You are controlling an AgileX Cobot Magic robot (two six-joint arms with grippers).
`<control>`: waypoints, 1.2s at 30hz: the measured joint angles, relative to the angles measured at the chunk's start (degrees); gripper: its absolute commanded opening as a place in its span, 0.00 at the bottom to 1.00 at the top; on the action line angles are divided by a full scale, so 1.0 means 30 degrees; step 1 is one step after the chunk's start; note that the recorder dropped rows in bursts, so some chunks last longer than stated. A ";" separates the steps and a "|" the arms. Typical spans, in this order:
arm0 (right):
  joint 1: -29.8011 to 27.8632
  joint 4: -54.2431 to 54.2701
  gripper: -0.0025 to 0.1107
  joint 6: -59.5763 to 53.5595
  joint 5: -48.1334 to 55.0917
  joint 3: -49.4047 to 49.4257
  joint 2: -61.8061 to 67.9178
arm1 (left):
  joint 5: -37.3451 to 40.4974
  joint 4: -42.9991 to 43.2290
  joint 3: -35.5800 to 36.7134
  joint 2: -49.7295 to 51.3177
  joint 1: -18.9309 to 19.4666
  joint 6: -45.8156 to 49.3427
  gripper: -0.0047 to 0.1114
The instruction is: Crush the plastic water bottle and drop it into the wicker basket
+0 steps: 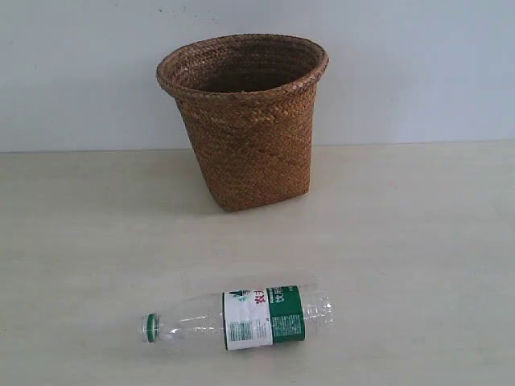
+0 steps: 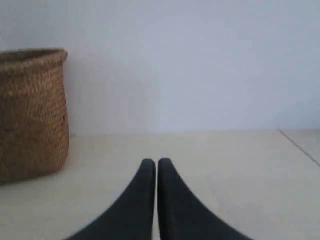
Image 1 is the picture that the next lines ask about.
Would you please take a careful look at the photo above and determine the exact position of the clear plastic bottle green label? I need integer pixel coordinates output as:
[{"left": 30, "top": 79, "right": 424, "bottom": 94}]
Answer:
[{"left": 139, "top": 285, "right": 333, "bottom": 352}]

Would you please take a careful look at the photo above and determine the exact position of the brown woven wicker basket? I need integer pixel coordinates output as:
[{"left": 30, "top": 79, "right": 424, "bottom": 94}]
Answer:
[{"left": 156, "top": 34, "right": 329, "bottom": 211}]

